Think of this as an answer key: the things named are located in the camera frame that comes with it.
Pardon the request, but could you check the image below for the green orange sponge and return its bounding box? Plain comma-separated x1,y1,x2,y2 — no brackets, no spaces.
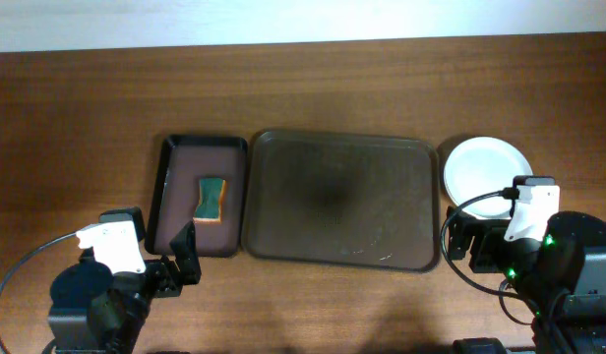
193,177,226,223

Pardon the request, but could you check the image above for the small black tray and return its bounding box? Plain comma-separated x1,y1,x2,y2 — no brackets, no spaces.
145,135,248,258

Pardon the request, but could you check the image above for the pale green plate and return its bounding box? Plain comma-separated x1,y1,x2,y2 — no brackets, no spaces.
443,137,533,206

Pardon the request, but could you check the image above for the black cable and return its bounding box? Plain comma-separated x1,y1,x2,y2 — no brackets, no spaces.
439,189,545,325
0,231,81,354

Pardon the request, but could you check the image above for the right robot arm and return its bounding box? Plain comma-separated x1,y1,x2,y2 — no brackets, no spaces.
447,207,606,353

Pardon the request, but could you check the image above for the right black cable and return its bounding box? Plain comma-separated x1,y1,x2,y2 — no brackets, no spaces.
439,189,545,325

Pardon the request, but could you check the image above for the left black cable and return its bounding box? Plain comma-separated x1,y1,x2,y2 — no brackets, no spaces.
0,231,81,354

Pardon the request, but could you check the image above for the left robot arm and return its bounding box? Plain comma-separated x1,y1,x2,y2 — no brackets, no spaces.
48,220,201,353

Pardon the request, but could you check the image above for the large brown serving tray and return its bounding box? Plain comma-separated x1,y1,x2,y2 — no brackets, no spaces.
241,129,440,273

